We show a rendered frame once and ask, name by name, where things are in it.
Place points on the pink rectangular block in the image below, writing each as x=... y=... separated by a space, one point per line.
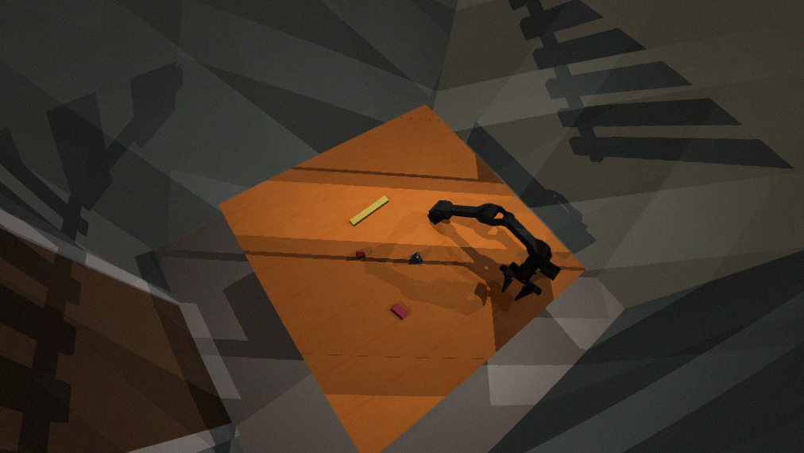
x=399 y=310

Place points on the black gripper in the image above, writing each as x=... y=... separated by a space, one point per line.
x=525 y=272

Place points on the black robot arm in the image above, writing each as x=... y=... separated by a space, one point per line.
x=539 y=252

